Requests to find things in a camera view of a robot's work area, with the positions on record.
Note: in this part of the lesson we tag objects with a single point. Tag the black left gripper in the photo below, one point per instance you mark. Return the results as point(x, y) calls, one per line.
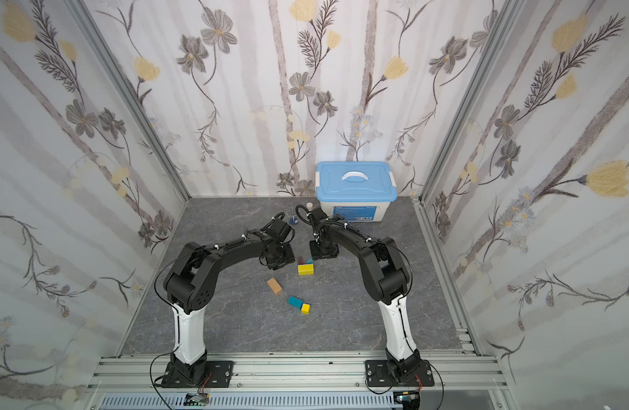
point(290, 258)

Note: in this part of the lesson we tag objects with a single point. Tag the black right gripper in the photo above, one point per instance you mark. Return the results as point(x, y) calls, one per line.
point(323, 248)

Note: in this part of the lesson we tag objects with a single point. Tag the yellow rectangular block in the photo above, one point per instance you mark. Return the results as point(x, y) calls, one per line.
point(305, 269)

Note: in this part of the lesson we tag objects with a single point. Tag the natural wood rectangular block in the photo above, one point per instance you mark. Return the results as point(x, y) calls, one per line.
point(275, 286)

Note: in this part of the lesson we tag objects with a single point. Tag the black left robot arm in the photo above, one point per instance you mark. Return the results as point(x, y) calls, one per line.
point(190, 286)

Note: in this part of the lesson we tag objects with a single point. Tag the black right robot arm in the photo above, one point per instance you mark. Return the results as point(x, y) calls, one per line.
point(386, 275)

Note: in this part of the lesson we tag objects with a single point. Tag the teal rectangular block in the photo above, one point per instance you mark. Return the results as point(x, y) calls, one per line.
point(295, 302)

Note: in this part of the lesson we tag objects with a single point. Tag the small yellow cube block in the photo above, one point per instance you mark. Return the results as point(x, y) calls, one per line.
point(306, 308)

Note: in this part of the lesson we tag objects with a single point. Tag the blue lidded storage box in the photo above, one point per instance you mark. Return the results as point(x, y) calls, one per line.
point(357, 191)

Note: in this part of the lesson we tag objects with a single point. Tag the small circuit board left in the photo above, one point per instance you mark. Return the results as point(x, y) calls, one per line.
point(193, 400)

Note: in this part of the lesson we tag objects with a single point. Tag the small circuit board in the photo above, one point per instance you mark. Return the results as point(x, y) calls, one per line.
point(407, 400)
point(193, 400)

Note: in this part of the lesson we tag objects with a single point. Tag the small circuit board right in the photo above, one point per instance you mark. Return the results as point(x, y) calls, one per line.
point(407, 400)

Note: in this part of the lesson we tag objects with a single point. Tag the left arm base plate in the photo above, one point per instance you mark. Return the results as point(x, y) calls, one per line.
point(217, 373)

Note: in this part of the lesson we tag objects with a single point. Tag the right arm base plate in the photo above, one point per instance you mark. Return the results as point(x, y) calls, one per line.
point(385, 373)

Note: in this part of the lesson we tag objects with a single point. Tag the white perforated cable tray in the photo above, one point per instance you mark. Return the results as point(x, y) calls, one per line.
point(253, 400)

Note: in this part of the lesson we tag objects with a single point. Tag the aluminium front rail frame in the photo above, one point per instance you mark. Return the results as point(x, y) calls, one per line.
point(462, 381)

